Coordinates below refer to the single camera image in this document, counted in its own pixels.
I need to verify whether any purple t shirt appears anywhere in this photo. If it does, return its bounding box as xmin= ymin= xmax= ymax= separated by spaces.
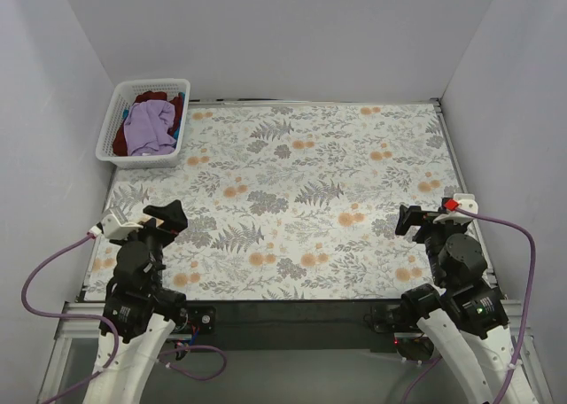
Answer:
xmin=124 ymin=100 xmax=176 ymax=156

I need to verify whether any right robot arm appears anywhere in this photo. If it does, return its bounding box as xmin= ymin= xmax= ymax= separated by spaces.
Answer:
xmin=394 ymin=206 xmax=537 ymax=403

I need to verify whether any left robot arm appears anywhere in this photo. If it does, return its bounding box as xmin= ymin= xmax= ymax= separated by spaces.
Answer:
xmin=83 ymin=199 xmax=189 ymax=403

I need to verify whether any dark red t shirt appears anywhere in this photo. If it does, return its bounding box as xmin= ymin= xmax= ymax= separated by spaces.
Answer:
xmin=111 ymin=90 xmax=183 ymax=157

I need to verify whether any white plastic laundry basket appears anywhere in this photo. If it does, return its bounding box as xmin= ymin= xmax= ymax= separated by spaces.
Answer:
xmin=96 ymin=78 xmax=190 ymax=168

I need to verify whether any floral patterned table mat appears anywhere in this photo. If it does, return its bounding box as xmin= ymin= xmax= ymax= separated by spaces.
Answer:
xmin=108 ymin=104 xmax=461 ymax=300

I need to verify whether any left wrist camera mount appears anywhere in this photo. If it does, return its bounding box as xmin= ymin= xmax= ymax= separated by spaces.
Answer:
xmin=88 ymin=206 xmax=143 ymax=240

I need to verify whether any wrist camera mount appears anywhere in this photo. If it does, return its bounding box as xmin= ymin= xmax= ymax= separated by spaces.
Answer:
xmin=88 ymin=206 xmax=143 ymax=240
xmin=433 ymin=193 xmax=478 ymax=224

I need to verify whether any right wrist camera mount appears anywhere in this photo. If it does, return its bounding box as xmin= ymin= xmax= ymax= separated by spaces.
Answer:
xmin=433 ymin=193 xmax=478 ymax=224

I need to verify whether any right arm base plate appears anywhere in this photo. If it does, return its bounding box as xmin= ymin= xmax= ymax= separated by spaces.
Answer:
xmin=369 ymin=304 xmax=412 ymax=333

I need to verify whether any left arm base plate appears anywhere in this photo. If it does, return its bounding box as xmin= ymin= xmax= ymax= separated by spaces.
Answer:
xmin=172 ymin=305 xmax=216 ymax=336

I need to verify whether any aluminium frame rail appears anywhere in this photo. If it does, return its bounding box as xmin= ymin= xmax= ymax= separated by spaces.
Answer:
xmin=57 ymin=299 xmax=522 ymax=338

